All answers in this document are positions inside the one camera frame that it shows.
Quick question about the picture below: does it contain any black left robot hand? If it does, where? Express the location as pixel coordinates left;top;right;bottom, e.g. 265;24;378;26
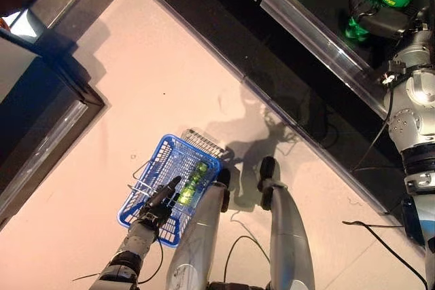
137;175;183;228

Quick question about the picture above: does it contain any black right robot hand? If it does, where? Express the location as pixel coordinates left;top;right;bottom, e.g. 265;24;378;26
348;0;435;41

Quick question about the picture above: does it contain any blue plastic shopping basket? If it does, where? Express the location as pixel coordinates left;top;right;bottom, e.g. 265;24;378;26
116;133;225;249

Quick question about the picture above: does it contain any silver left robot leg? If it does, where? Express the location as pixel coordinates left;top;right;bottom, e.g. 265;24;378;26
165;181;232;290

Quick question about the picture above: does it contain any black left robot foot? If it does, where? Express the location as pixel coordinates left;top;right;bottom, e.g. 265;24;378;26
216;166;233;193

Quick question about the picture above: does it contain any black robot foot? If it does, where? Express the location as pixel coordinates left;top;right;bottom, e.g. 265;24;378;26
257;156;278;192
216;166;233;193

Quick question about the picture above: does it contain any black robot waist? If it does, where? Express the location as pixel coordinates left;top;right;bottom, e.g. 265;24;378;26
209;281;273;290

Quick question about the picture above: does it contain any black right robot foot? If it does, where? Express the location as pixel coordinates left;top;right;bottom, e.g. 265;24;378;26
257;156;278;192

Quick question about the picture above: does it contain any dark shelving unit with rails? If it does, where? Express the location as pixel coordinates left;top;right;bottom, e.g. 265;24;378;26
0;26;106;233

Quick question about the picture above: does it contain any shiny silver corner plate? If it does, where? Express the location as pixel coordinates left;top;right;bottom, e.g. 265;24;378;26
0;10;40;41

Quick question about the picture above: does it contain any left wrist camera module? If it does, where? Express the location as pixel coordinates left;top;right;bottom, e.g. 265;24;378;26
139;211;159;225

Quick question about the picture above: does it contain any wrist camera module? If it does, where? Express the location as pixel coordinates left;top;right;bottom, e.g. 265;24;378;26
139;211;159;225
380;60;408;86

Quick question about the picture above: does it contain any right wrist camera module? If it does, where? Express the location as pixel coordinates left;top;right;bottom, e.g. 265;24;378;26
380;60;408;86

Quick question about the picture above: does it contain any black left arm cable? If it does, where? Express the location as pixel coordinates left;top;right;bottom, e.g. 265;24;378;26
135;235;164;286

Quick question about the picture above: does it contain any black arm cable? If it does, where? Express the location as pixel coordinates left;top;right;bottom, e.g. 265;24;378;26
135;235;164;286
351;86;404;173

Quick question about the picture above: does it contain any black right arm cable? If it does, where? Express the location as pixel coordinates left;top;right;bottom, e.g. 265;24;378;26
351;86;404;173

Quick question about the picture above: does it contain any thin dark tether cable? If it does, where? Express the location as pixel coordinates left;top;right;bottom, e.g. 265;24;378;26
222;218;273;283

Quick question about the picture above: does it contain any black floor cable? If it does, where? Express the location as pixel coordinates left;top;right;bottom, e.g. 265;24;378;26
341;220;429;290

